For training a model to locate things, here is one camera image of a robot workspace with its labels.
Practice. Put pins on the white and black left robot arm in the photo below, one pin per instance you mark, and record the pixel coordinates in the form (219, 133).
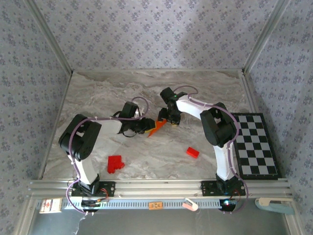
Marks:
(85, 169)

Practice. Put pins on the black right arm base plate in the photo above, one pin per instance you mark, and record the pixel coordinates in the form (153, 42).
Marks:
(207, 188)

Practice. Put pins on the red toy brick assembly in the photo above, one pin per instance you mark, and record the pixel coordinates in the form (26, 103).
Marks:
(113, 164)

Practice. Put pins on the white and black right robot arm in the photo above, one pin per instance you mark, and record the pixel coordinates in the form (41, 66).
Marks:
(223, 161)

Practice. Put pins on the black and grey checkerboard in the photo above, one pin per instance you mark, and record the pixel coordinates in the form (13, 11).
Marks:
(259, 156)

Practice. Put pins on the long aluminium frame beam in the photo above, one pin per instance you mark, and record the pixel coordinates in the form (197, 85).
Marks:
(156, 188)

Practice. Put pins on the aluminium corner post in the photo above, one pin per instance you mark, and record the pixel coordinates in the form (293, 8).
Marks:
(264, 36)
(51, 36)

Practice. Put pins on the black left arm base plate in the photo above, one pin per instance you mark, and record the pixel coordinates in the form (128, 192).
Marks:
(108, 188)

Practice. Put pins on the aluminium side rail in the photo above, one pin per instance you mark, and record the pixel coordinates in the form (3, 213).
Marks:
(62, 102)
(248, 93)

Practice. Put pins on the aluminium frame bar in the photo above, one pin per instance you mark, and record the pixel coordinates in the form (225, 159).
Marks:
(294, 220)
(24, 218)

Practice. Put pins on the orange label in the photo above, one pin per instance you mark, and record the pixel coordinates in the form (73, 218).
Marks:
(155, 205)

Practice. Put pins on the orange paper sheet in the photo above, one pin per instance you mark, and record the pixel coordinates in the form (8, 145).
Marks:
(159, 126)

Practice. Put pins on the small red toy brick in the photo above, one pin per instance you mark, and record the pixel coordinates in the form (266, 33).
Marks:
(192, 152)

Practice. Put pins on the teal and beige tool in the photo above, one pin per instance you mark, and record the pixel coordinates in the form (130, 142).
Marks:
(276, 206)

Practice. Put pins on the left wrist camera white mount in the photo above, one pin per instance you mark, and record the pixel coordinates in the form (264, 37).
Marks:
(140, 112)

